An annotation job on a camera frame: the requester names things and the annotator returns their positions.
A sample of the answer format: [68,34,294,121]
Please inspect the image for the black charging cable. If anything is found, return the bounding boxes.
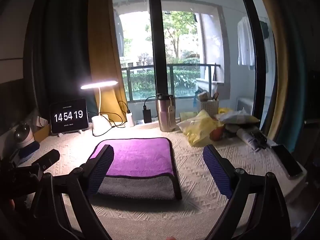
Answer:
[99,95,158,128]

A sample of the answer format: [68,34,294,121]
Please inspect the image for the yellow curtain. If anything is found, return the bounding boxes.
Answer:
[87,0,128,122]

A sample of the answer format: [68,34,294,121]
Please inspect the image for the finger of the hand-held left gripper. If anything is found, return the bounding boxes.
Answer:
[29,149,61,174]

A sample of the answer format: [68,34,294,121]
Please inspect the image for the stainless steel tumbler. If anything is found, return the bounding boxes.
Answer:
[155,93,177,132]

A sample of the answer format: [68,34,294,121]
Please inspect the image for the white hanging shirt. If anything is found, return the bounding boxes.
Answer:
[237,16,256,68]

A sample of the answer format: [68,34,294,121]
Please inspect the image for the balcony railing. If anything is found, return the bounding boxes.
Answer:
[121,64,222,100]

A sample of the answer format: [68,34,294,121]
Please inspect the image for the yellow plastic bag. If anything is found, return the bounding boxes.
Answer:
[176,109,225,147]

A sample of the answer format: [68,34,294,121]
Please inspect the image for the white woven basket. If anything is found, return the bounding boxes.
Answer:
[197,90,220,116]

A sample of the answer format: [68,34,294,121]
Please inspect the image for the purple and grey towel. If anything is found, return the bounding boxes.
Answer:
[86,137,183,201]

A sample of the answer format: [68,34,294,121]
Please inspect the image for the white plug charger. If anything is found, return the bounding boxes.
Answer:
[125,110,136,127]

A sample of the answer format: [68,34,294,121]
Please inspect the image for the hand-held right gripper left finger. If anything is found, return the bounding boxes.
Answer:
[32,144,115,240]

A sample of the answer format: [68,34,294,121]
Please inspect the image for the white tube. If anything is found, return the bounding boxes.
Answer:
[236,127,263,152]

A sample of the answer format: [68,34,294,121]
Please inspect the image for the white textured tablecloth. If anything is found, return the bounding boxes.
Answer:
[15,123,308,235]

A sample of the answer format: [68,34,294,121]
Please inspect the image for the black smartphone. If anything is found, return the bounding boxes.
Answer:
[271,144,304,178]

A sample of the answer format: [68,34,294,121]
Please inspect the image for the dark green curtain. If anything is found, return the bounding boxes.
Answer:
[30,0,97,115]

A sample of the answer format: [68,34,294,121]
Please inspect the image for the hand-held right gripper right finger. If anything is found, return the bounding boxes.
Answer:
[203,144,293,240]

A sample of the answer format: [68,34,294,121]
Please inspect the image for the white plastic bag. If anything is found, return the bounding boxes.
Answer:
[214,107,261,125]

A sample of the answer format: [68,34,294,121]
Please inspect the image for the black tablet clock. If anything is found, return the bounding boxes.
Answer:
[49,98,89,134]

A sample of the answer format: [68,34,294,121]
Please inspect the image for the white security camera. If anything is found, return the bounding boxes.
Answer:
[14,122,35,151]

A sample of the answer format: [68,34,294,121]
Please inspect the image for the white desk lamp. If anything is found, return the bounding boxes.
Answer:
[80,80,118,137]

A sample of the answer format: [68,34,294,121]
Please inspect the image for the black power bank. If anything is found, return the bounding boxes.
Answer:
[142,109,153,124]

